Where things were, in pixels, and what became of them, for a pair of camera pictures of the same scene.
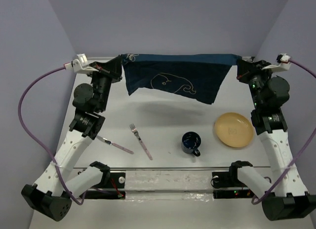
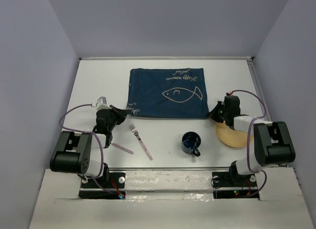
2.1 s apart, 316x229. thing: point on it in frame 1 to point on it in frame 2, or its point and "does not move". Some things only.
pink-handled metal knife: x=112 y=143 does not move
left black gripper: x=111 y=69 to x=120 y=114
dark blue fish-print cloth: x=197 y=77 to x=167 y=93
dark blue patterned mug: x=190 y=141 does not move
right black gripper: x=246 y=68 to x=213 y=114
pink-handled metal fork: x=134 y=130 does not move
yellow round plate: x=234 y=129 does not move
